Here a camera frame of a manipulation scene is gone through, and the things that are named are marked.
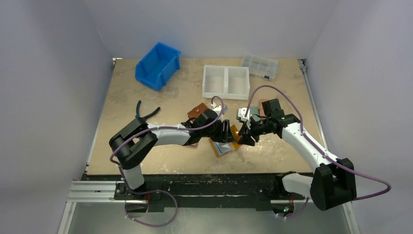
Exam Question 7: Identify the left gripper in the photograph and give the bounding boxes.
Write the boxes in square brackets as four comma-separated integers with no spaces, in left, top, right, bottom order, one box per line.
[201,119,234,143]

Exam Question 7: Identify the orange card holder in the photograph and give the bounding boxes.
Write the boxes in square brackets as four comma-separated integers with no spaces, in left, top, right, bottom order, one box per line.
[209,125,241,157]

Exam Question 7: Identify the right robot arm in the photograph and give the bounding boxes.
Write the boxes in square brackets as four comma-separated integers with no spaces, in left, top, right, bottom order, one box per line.
[237,99,357,211]

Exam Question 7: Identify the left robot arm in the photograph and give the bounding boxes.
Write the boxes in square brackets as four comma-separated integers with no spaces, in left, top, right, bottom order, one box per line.
[109,109,235,199]

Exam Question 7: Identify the green card holder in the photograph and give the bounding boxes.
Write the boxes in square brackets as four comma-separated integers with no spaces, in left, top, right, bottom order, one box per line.
[249,106,261,121]

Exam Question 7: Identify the salmon card holder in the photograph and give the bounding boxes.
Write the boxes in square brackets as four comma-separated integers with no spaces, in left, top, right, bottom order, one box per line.
[259,99,267,117]

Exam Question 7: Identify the brown leather card holder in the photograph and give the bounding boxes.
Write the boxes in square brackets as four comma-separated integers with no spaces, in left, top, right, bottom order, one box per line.
[187,103,208,121]

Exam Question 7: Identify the white two-compartment tray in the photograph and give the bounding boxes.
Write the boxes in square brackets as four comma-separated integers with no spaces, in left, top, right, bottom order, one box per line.
[202,65,250,100]

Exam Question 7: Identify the clear plastic organizer box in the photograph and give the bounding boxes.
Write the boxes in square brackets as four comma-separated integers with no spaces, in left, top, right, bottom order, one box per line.
[241,53,279,80]

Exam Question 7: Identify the blue plastic bin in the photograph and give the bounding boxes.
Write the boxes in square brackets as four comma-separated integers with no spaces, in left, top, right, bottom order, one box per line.
[135,42,181,92]

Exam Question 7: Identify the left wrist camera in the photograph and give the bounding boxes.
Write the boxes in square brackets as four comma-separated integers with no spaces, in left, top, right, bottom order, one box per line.
[211,102,228,121]

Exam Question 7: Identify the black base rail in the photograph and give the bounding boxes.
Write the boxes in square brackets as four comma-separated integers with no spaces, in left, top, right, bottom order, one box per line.
[113,171,305,214]

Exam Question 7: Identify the blue handled pliers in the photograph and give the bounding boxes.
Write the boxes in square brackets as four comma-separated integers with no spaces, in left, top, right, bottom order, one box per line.
[135,100,161,122]

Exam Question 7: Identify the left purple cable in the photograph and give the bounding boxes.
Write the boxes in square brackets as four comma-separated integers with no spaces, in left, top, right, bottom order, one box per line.
[110,96,225,228]

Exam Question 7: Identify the purple cable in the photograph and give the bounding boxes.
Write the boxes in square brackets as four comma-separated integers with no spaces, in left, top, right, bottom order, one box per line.
[245,85,392,220]
[110,96,225,228]

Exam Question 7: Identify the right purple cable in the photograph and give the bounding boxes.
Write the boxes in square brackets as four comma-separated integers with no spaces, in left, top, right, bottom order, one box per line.
[245,85,392,220]

